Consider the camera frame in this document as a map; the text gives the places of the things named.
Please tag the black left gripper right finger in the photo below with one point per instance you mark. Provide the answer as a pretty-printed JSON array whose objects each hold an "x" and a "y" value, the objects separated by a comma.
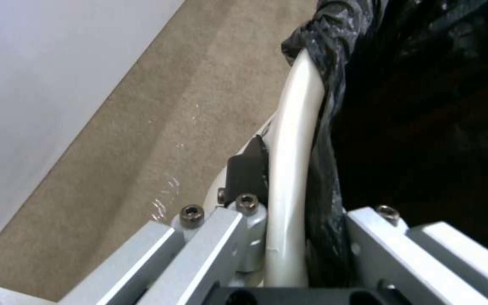
[{"x": 400, "y": 254}]

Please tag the black plastic bin liner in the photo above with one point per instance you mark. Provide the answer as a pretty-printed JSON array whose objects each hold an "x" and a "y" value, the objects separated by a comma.
[{"x": 413, "y": 120}]

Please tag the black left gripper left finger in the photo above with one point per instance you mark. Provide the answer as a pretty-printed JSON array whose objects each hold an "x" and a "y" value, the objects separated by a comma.
[{"x": 210, "y": 241}]

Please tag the white plastic trash bin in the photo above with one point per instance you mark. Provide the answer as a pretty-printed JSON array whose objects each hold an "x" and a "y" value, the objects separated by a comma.
[{"x": 290, "y": 165}]

